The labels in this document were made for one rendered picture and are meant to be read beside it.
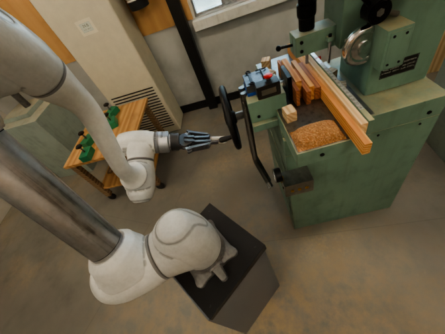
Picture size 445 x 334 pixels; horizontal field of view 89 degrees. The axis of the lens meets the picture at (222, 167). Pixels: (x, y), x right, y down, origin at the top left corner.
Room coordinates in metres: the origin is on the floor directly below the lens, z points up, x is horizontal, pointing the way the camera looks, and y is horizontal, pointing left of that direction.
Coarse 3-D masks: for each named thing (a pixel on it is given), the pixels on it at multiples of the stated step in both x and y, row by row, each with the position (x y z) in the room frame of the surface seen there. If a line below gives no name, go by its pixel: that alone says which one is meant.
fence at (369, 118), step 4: (312, 56) 0.77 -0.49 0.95; (316, 60) 0.73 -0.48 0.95; (328, 76) 0.62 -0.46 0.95; (332, 80) 0.59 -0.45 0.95; (336, 84) 0.56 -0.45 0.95; (340, 88) 0.53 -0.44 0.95; (356, 108) 0.43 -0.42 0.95; (360, 112) 0.41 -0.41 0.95; (364, 112) 0.40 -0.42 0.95; (364, 116) 0.39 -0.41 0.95; (368, 116) 0.38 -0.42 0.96; (368, 120) 0.37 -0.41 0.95; (372, 120) 0.37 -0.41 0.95; (368, 124) 0.37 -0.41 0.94; (372, 124) 0.37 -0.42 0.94; (368, 128) 0.37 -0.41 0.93; (368, 132) 0.37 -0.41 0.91
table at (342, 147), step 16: (256, 64) 0.99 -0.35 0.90; (272, 64) 0.93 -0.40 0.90; (304, 112) 0.56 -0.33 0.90; (320, 112) 0.53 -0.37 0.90; (256, 128) 0.63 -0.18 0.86; (288, 128) 0.52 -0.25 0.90; (288, 144) 0.50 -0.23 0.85; (336, 144) 0.38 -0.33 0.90; (352, 144) 0.37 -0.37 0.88; (304, 160) 0.40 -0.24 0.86; (320, 160) 0.39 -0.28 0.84
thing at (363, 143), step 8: (288, 48) 0.95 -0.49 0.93; (304, 64) 0.76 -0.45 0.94; (328, 96) 0.54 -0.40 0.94; (328, 104) 0.53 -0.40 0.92; (336, 104) 0.49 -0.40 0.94; (336, 112) 0.47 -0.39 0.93; (344, 112) 0.45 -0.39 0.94; (344, 120) 0.42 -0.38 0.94; (352, 120) 0.41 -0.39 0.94; (344, 128) 0.42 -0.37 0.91; (352, 128) 0.38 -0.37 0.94; (360, 128) 0.37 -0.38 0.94; (352, 136) 0.37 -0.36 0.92; (360, 136) 0.35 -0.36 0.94; (360, 144) 0.33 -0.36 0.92; (368, 144) 0.31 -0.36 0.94; (360, 152) 0.32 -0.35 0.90; (368, 152) 0.31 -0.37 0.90
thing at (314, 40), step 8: (320, 24) 0.74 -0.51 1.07; (328, 24) 0.72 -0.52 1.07; (296, 32) 0.76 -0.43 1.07; (304, 32) 0.74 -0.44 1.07; (312, 32) 0.71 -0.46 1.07; (320, 32) 0.71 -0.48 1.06; (328, 32) 0.70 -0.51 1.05; (296, 40) 0.72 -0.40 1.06; (304, 40) 0.72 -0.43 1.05; (312, 40) 0.71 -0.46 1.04; (320, 40) 0.71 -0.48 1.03; (296, 48) 0.72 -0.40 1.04; (304, 48) 0.72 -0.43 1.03; (312, 48) 0.71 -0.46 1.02; (320, 48) 0.71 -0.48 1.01; (296, 56) 0.73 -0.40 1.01
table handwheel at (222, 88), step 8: (224, 88) 0.85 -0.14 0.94; (224, 96) 0.78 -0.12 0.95; (224, 104) 0.75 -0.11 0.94; (224, 112) 0.73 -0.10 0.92; (232, 112) 0.81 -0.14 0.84; (240, 112) 0.81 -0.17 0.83; (232, 120) 0.71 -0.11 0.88; (232, 128) 0.69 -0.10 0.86; (232, 136) 0.68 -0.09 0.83; (240, 144) 0.70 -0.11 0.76
